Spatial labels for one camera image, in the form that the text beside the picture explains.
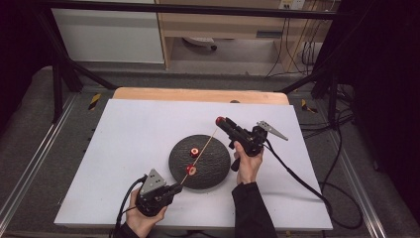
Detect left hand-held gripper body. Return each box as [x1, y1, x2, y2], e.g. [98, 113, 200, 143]
[135, 168, 176, 218]

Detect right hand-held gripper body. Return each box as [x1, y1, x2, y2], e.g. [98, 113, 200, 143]
[228, 120, 289, 173]

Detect thin bamboo skewer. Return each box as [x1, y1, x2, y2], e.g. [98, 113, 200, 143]
[179, 128, 219, 186]

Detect black round textured plate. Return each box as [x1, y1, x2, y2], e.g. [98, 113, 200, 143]
[167, 134, 232, 190]

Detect person's right hand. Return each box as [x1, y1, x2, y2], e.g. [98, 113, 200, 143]
[234, 143, 265, 185]

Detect person's left hand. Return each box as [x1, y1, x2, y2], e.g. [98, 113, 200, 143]
[125, 187, 168, 238]

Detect wooden table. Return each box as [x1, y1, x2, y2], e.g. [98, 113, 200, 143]
[112, 86, 290, 106]

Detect yellow black tape strip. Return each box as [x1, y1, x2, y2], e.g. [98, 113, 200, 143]
[300, 98, 319, 114]
[87, 92, 102, 111]

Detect white board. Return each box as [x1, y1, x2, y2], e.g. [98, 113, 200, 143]
[53, 98, 334, 231]

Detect white chair base with caster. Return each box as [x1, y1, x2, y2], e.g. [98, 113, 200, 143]
[182, 36, 219, 53]

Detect light wooden desk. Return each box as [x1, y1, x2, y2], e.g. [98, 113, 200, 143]
[155, 0, 335, 72]

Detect dark curtain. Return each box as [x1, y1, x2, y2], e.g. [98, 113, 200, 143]
[0, 0, 63, 133]
[316, 0, 420, 212]

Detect white cabinet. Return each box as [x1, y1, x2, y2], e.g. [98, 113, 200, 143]
[49, 7, 165, 64]

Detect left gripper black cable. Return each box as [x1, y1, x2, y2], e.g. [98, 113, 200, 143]
[108, 175, 148, 238]

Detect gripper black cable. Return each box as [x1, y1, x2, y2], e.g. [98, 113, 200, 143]
[108, 175, 148, 238]
[262, 138, 365, 230]

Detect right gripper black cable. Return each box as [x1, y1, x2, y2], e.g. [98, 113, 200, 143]
[262, 138, 365, 230]

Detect black floor cables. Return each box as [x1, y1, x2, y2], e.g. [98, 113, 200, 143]
[298, 83, 356, 140]

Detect hanging black cables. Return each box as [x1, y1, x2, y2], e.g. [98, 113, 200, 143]
[265, 16, 331, 78]

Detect black metal frame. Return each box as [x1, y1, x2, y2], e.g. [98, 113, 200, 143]
[33, 0, 351, 130]

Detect aluminium rail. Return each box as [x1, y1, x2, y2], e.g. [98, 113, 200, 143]
[0, 92, 80, 229]
[325, 132, 387, 238]

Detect white wall outlet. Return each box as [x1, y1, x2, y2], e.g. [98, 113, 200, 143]
[278, 0, 306, 10]

